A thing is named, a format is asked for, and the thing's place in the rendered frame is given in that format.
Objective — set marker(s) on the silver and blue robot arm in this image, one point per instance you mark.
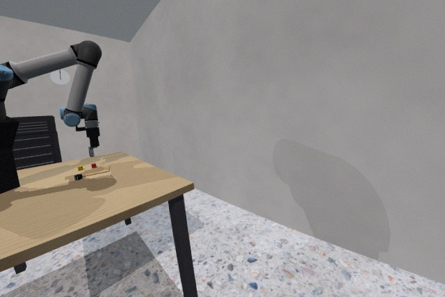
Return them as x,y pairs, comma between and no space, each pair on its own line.
15,74

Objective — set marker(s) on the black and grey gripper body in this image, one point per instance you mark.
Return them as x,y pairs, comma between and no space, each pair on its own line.
92,132

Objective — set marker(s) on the tan square mat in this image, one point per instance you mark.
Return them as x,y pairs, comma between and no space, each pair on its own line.
95,171

